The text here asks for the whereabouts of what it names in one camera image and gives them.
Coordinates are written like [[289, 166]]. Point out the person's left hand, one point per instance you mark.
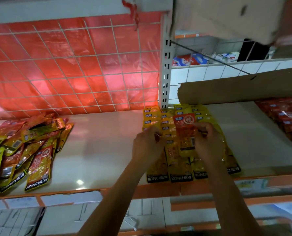
[[146, 147]]

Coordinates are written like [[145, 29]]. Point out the person's right hand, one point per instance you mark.
[[210, 142]]

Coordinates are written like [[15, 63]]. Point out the person's left fingers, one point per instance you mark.
[[157, 133]]

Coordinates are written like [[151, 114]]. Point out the person's right thumb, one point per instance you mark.
[[200, 134]]

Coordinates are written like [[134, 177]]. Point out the orange snack packet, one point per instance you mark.
[[185, 135]]

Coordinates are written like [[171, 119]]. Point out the person's left forearm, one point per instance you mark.
[[111, 201]]

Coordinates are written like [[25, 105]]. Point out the person's right forearm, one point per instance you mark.
[[230, 199]]

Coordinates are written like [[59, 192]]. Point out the rows of yellow snack packets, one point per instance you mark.
[[178, 167]]

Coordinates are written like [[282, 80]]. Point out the orange shelf edge strip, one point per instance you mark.
[[160, 189]]

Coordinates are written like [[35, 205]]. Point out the white shelf board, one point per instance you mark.
[[99, 154]]

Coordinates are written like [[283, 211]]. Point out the brown cardboard flap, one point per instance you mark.
[[242, 87]]

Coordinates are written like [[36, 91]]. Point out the white slotted shelf upright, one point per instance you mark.
[[166, 71]]

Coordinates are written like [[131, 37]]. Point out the blue white packets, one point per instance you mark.
[[189, 60]]

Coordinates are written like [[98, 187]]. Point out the pile of red snack packets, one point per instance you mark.
[[283, 117]]

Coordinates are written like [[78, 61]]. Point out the red plastic sheet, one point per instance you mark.
[[69, 66]]

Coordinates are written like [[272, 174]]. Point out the large cardboard box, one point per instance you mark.
[[229, 17]]

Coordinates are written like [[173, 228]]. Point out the pile of mixed snack packets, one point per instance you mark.
[[25, 149]]

